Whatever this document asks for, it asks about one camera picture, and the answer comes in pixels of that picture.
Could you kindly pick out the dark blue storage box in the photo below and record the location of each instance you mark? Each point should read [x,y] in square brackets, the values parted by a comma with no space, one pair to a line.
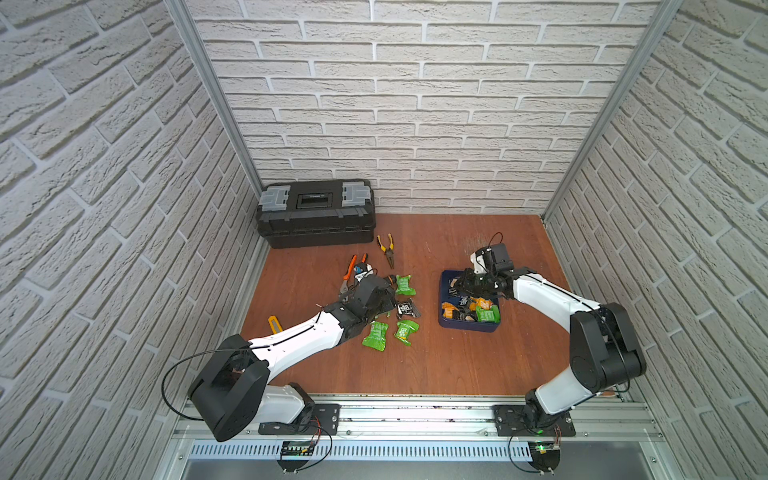
[448,292]

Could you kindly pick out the orange handled pliers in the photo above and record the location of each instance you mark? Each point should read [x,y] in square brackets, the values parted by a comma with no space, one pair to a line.
[352,268]

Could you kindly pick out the left controller board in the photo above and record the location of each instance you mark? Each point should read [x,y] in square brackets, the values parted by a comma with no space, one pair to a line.
[295,455]

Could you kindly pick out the yellow black utility knife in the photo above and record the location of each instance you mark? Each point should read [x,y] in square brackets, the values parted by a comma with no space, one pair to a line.
[275,325]

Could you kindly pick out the black plastic toolbox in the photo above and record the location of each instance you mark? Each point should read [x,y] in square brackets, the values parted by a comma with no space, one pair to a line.
[317,213]

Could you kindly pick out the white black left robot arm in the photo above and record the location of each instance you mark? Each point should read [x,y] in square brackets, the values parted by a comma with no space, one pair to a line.
[233,388]

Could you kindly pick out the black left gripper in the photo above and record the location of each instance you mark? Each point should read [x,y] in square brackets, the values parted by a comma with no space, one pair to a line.
[387,294]

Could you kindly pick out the green packet in box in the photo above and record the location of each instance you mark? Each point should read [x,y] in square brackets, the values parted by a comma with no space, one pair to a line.
[490,315]

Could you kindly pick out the right controller board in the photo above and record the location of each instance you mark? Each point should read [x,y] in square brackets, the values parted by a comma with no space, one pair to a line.
[545,457]

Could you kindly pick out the yellow handled pliers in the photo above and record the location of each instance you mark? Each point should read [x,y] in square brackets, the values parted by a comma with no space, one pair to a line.
[388,250]

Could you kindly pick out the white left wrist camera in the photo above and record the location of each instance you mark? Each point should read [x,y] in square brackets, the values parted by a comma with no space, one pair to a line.
[361,270]

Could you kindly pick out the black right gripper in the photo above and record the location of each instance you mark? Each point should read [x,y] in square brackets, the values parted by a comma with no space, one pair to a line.
[466,285]

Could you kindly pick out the aluminium rail frame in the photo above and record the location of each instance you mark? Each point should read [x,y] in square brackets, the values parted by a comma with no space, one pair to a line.
[614,439]

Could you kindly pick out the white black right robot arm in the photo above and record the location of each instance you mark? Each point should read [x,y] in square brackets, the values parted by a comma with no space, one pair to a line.
[604,350]

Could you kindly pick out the black silver cookie packet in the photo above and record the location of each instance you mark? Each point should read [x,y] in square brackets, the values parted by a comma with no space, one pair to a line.
[407,309]

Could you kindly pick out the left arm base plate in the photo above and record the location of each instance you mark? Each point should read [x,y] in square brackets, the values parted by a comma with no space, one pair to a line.
[313,419]

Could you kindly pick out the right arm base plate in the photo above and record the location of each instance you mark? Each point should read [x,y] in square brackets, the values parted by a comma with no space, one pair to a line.
[525,420]

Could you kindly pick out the green cookie packet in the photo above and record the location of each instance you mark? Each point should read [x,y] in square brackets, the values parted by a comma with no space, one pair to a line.
[405,328]
[403,286]
[376,339]

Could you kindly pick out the controller board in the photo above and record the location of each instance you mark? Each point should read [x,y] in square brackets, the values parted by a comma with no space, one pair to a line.
[295,455]
[545,457]

